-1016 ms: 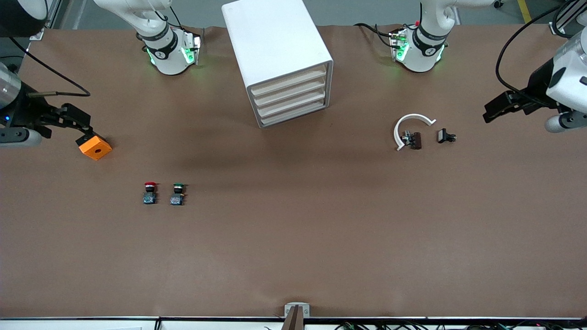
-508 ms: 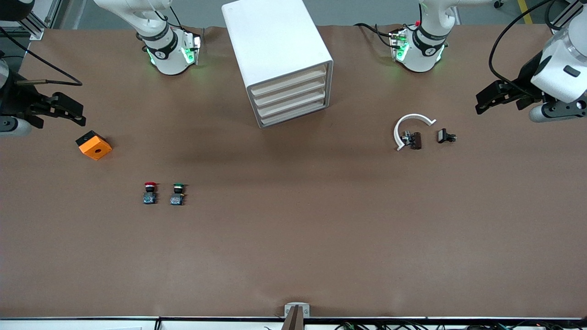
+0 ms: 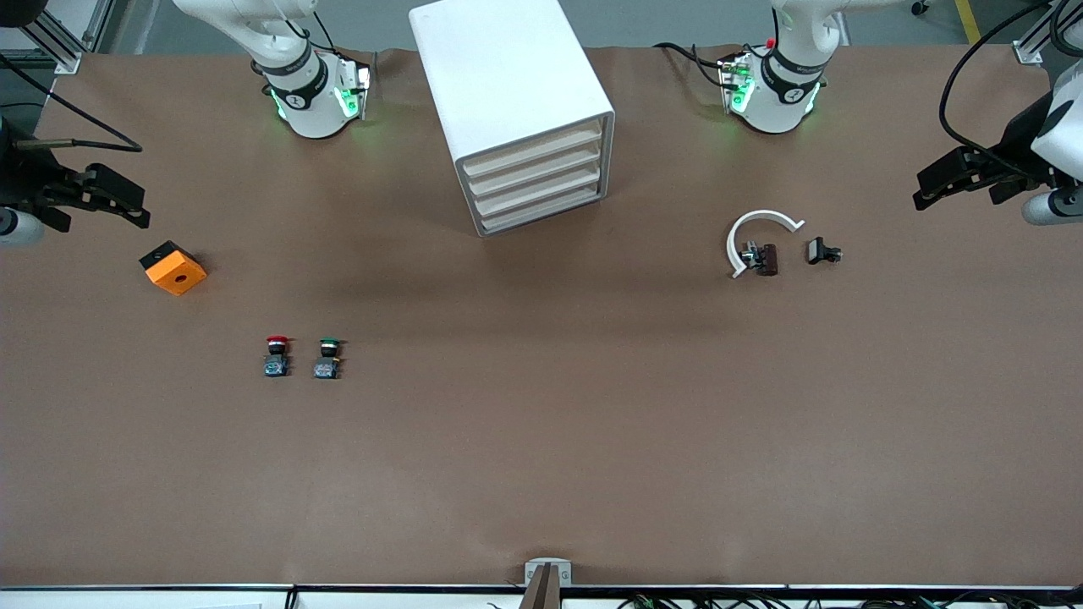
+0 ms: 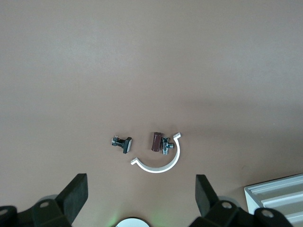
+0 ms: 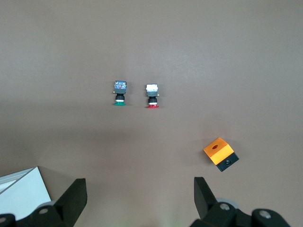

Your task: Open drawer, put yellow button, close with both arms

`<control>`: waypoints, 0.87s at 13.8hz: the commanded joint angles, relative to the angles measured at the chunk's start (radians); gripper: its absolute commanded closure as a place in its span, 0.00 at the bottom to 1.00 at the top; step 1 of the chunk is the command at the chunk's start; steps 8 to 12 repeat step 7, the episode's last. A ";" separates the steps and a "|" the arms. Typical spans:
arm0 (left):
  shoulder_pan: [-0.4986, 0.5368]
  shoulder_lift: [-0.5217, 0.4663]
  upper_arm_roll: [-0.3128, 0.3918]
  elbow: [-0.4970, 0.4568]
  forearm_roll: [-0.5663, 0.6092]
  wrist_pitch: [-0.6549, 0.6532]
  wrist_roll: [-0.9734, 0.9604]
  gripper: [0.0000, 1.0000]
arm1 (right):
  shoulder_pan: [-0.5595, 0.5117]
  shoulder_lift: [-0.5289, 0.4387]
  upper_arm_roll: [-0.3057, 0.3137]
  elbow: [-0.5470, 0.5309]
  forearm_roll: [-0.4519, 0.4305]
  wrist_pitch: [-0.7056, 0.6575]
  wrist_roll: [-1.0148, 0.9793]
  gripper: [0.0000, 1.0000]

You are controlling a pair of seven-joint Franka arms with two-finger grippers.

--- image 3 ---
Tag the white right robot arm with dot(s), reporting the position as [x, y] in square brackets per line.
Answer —
[296, 85]

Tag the green push button switch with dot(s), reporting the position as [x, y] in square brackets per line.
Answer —
[327, 362]

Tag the red push button switch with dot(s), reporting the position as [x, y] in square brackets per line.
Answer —
[276, 359]

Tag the brown post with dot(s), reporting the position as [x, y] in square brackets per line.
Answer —
[543, 592]

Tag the grey metal edge bracket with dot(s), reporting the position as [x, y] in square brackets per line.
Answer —
[548, 564]

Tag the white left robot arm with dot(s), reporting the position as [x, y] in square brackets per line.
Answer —
[778, 85]

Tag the small black electrical component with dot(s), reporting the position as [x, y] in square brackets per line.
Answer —
[819, 251]

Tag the small brown electrical component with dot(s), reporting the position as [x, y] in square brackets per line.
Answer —
[766, 258]

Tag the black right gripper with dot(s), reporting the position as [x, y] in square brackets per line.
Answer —
[23, 180]

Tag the yellow and black button box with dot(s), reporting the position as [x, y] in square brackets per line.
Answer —
[175, 271]

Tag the white plastic drawer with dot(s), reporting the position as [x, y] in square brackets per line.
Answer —
[541, 191]
[533, 150]
[546, 211]
[537, 172]

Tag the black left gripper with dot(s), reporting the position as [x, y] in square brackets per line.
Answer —
[1018, 145]

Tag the aluminium frame profile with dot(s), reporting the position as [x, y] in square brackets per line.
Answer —
[1036, 42]
[59, 42]

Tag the white drawer cabinet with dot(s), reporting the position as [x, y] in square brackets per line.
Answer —
[499, 76]

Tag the white curved plastic piece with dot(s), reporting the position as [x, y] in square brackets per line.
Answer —
[761, 216]

